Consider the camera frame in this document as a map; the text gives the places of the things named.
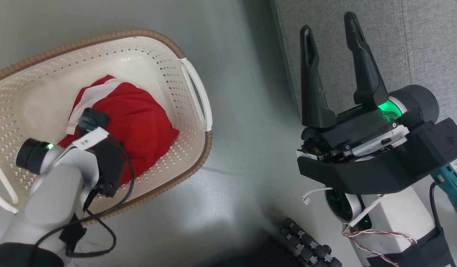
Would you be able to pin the teal right camera connector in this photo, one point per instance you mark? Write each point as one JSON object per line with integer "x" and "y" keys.
{"x": 453, "y": 189}

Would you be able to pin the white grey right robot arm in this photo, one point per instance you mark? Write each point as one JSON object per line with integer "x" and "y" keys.
{"x": 395, "y": 218}

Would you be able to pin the teal left camera connector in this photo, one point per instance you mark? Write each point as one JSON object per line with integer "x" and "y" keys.
{"x": 85, "y": 123}

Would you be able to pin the grey fabric sofa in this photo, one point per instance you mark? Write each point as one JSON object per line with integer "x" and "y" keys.
{"x": 417, "y": 37}

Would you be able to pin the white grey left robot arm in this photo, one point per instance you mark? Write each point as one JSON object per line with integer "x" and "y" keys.
{"x": 46, "y": 207}

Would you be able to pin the teal camera connector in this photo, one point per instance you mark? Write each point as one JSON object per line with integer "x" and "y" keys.
{"x": 453, "y": 189}
{"x": 85, "y": 123}

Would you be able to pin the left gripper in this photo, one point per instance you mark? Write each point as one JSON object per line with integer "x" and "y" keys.
{"x": 78, "y": 159}

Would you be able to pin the red and white garment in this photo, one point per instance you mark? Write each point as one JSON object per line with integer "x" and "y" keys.
{"x": 139, "y": 118}

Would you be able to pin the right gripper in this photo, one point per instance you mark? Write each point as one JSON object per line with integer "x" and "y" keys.
{"x": 354, "y": 129}

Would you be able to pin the black ribbed conduit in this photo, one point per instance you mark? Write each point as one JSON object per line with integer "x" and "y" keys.
{"x": 302, "y": 241}

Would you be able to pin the cream perforated laundry basket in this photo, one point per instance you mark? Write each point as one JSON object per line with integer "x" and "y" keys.
{"x": 147, "y": 59}

